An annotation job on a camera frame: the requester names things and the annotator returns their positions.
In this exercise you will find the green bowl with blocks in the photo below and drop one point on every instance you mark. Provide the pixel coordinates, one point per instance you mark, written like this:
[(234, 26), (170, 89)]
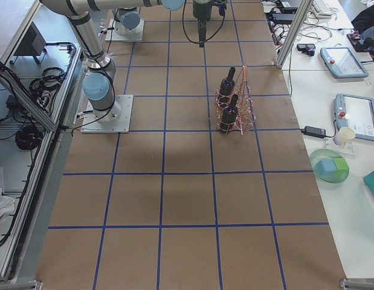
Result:
[(329, 165)]

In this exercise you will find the black power adapter brick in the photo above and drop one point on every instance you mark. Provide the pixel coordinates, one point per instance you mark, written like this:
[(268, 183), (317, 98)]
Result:
[(314, 132)]

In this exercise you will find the white crumpled cloth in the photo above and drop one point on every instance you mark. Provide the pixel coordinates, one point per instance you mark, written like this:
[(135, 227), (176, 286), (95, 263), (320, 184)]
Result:
[(7, 203)]

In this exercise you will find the black small device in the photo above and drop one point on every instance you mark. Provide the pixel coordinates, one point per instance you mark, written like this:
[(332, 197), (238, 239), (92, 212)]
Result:
[(307, 49)]

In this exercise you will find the blue teach pendant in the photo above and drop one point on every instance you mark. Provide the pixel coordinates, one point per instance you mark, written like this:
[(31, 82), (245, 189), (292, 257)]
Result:
[(357, 113), (343, 63)]

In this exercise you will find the far blue teach pendant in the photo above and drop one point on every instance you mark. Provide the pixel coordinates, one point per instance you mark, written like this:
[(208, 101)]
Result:
[(343, 63)]

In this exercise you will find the aluminium frame post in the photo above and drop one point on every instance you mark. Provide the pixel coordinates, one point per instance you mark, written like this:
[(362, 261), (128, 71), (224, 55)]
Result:
[(296, 25)]

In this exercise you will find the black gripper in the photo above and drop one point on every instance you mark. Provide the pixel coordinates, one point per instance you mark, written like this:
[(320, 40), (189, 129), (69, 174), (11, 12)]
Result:
[(201, 11)]

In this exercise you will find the near blue teach pendant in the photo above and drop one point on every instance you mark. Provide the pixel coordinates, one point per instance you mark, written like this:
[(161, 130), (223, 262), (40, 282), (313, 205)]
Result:
[(357, 113)]

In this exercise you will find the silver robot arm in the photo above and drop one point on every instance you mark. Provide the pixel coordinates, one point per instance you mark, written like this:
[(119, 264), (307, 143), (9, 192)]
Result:
[(131, 20), (78, 15)]

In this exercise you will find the paper cup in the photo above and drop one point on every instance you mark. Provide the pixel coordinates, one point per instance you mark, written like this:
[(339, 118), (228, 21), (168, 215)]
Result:
[(344, 135)]

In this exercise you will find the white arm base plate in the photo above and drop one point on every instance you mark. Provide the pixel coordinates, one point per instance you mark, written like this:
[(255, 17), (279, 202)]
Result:
[(122, 34), (117, 120)]

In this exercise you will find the copper wire wine basket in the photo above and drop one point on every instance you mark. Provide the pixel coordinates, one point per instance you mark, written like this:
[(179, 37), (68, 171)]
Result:
[(246, 118)]

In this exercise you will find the dark wine bottle in basket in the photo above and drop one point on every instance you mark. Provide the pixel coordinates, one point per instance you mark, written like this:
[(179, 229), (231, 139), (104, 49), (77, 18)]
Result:
[(229, 115)]

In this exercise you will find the brown paper table mat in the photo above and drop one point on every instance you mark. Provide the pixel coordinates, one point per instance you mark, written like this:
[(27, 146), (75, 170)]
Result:
[(175, 204)]

